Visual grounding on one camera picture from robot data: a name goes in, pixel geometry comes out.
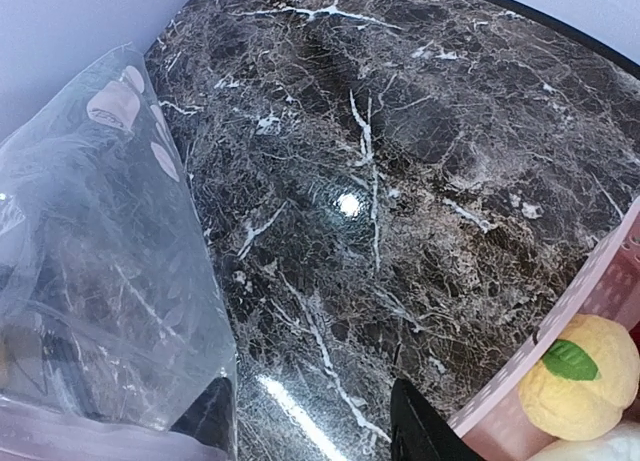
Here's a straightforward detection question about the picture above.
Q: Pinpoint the pink plastic basket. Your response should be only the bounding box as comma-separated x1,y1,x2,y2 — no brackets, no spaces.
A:
447,195,640,461

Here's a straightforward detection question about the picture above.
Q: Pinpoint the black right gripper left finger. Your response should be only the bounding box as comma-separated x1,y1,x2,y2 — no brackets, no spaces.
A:
170,377,236,460

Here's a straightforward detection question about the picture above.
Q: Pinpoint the smooth white radish toy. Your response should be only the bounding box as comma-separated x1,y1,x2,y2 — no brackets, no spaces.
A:
529,422,640,461

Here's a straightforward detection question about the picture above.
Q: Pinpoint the clear zip top bag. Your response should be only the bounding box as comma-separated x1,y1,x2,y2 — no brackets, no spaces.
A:
1,45,236,460

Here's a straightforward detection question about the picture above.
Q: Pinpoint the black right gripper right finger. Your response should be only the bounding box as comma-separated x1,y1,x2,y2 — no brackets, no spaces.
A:
390,378,482,461

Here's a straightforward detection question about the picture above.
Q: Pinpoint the yellow peach toy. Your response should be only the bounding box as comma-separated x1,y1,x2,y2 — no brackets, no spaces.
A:
518,314,639,441

